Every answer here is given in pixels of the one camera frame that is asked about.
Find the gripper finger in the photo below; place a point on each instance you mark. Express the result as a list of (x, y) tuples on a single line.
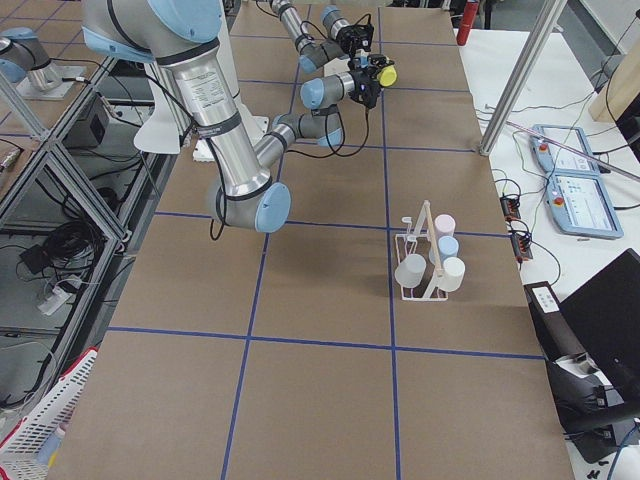
[(375, 61)]

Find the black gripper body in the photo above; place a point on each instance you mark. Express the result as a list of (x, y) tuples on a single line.
[(363, 80), (351, 38)]

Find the yellow plastic cup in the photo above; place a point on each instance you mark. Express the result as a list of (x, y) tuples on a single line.
[(387, 76)]

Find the pink plastic cup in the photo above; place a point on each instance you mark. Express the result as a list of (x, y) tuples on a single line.
[(444, 225)]

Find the light blue cup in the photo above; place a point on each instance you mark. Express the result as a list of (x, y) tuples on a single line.
[(448, 247)]

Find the grey plastic cup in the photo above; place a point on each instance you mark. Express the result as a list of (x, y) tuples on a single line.
[(410, 270)]

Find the pale mint white cup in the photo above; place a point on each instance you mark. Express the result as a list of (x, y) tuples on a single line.
[(454, 271)]

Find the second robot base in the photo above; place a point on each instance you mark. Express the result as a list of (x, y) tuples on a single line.
[(25, 62)]

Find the red cylinder tube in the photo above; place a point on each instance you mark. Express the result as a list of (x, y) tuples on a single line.
[(467, 21)]

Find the teach pendant with red button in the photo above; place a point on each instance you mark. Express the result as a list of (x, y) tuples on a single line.
[(550, 156)]

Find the black power adapter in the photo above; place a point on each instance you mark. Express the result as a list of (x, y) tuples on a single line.
[(90, 127)]

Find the dark labelled box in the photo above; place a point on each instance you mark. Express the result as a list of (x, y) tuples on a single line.
[(555, 337)]

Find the black computer monitor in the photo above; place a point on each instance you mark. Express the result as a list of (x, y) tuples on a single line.
[(604, 315)]

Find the white plastic basket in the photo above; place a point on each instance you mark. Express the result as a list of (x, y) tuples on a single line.
[(30, 449)]

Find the white wire cup rack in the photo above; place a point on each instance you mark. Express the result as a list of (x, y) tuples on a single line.
[(421, 229)]

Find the aluminium frame column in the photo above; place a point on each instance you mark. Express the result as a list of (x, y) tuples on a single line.
[(536, 40)]

